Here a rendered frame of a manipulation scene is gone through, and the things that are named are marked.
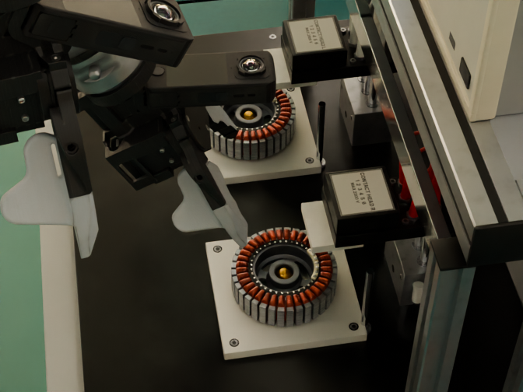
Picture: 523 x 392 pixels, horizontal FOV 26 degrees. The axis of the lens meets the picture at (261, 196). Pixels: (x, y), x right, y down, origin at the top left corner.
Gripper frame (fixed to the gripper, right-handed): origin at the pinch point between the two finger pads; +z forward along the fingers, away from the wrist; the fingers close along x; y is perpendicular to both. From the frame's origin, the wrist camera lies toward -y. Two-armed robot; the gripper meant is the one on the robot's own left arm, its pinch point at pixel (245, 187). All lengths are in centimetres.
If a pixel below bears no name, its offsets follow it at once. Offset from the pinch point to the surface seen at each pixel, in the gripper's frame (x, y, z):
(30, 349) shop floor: -48, 76, 65
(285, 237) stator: -2.9, 1.6, 12.4
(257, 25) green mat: -46, 4, 19
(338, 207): 2.3, -7.2, 5.4
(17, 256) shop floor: -71, 79, 63
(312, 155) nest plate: -18.2, -1.1, 17.8
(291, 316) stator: 6.5, 2.5, 13.3
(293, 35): -23.8, -6.0, 4.6
